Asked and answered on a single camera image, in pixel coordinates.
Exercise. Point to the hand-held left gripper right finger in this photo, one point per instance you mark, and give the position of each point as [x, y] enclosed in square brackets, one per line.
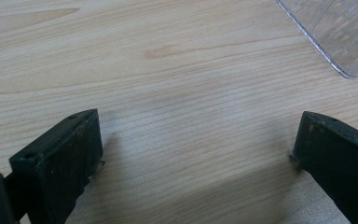
[338, 158]

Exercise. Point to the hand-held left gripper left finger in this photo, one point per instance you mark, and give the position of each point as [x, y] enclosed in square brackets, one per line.
[59, 161]

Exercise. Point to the clear plastic container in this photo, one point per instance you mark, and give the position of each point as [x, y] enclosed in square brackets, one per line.
[341, 31]

